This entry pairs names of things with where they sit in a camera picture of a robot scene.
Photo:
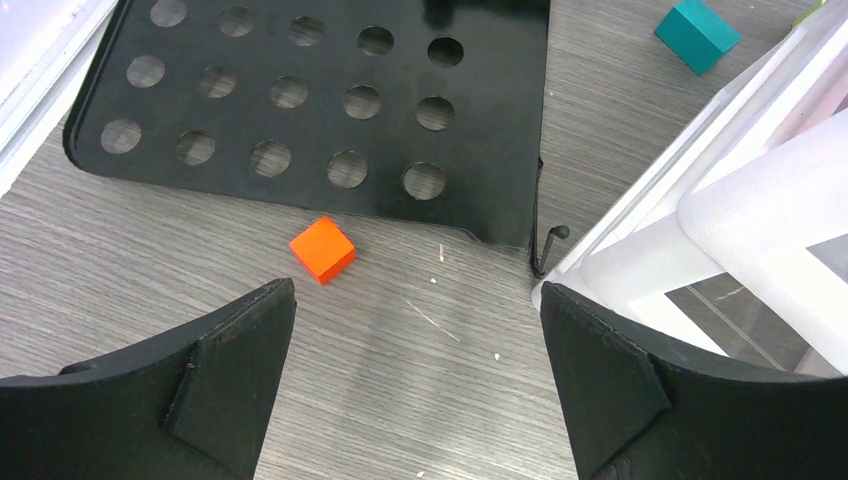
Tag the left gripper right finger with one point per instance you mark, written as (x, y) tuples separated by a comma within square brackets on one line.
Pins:
[(640, 404)]

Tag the red cube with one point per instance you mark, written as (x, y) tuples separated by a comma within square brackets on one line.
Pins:
[(323, 249)]

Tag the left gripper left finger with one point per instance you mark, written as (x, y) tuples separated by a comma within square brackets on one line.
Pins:
[(193, 402)]

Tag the teal block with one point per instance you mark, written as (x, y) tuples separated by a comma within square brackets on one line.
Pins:
[(697, 35)]

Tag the black music stand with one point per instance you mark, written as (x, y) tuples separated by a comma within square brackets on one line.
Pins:
[(419, 111)]

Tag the white plastic drawer organizer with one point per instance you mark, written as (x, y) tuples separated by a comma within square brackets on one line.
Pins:
[(755, 188)]

